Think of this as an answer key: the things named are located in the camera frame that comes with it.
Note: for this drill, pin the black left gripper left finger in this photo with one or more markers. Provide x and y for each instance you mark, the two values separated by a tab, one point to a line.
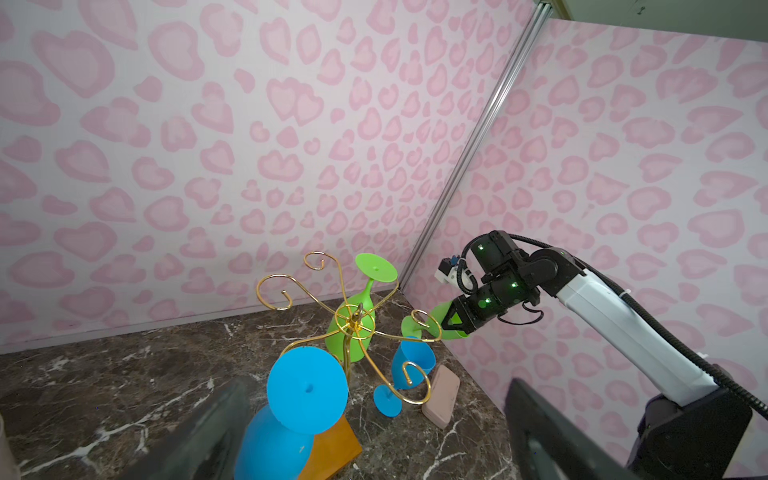
205	445

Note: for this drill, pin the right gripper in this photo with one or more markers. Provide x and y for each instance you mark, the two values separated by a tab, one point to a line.
466	314

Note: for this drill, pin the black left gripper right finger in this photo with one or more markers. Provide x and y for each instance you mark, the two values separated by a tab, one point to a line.
546	445

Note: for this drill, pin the green wine glass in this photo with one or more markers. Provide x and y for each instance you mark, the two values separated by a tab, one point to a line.
351	329
441	319

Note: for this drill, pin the blue wine glass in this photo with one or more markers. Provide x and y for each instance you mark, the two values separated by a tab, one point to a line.
411	365
307	394

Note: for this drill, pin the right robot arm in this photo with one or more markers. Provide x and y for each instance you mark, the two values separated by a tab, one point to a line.
690	430

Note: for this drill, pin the orange wooden rack base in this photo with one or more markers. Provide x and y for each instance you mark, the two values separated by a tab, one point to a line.
332	451

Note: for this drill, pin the pink case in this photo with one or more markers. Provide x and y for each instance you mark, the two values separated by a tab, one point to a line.
439	408

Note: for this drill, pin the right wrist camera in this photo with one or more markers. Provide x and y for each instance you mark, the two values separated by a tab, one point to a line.
447	271

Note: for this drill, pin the gold wire glass rack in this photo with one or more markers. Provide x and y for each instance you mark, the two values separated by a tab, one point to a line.
316	261

